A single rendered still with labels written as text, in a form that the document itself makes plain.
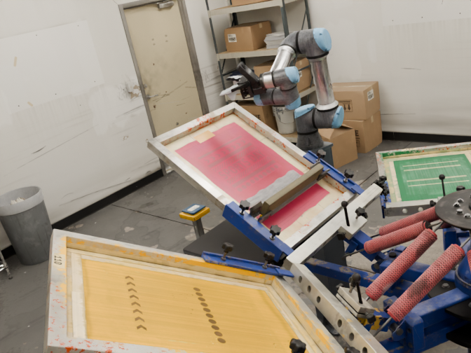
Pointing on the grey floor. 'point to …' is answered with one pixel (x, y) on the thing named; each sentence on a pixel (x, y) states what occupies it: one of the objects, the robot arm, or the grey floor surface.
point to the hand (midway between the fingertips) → (221, 85)
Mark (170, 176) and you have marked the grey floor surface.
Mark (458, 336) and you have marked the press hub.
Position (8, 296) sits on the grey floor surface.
